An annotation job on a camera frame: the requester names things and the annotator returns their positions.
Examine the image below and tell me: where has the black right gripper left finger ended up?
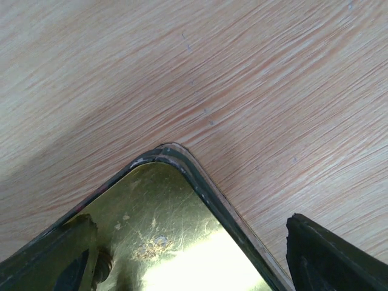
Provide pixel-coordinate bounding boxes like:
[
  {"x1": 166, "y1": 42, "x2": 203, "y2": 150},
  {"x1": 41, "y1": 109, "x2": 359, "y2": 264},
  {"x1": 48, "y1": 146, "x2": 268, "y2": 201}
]
[{"x1": 1, "y1": 215, "x2": 113, "y2": 290}]

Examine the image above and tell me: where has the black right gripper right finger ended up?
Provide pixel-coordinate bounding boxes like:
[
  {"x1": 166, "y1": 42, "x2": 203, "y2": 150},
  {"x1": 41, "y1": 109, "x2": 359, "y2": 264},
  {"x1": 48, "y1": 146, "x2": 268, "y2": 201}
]
[{"x1": 286, "y1": 213, "x2": 387, "y2": 290}]

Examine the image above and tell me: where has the gold metal tin tray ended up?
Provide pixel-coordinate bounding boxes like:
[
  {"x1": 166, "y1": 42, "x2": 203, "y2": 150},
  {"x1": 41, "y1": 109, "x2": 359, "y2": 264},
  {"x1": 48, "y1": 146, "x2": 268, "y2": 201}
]
[{"x1": 16, "y1": 143, "x2": 294, "y2": 290}]

